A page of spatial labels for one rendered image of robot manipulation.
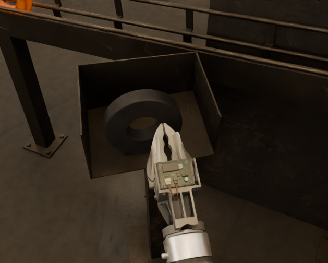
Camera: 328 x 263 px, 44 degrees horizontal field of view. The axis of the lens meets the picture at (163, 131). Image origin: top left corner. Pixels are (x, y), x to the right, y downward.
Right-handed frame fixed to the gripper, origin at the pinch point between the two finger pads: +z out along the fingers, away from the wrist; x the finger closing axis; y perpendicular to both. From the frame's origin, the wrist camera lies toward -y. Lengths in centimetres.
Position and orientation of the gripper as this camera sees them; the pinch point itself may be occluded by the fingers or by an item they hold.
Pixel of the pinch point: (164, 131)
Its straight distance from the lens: 77.2
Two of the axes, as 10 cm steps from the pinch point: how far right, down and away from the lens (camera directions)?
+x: -9.8, 1.3, -1.2
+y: 0.5, -4.1, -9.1
